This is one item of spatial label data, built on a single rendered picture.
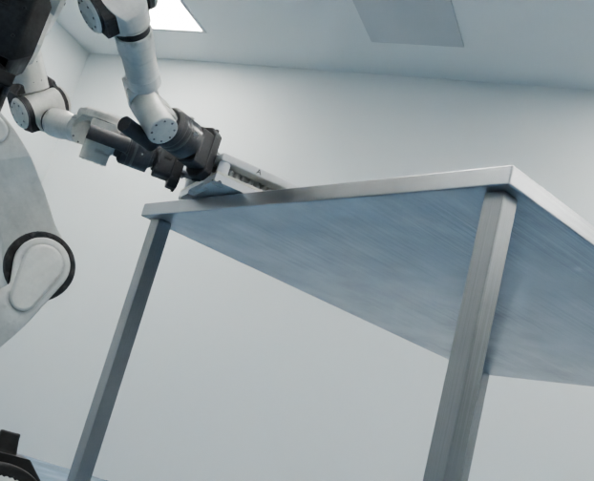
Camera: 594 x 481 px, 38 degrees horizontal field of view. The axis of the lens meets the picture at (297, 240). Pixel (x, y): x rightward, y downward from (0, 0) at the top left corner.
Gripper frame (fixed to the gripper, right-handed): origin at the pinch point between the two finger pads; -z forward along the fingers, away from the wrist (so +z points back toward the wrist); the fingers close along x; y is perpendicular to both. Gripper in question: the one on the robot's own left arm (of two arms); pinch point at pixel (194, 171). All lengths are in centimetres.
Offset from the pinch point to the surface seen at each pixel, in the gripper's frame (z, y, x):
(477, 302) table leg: -38, 79, 29
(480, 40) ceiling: -160, -207, -199
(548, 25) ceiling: -178, -168, -199
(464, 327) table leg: -37, 78, 33
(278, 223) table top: -19.0, 17.2, 10.1
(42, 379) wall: 0, -401, 44
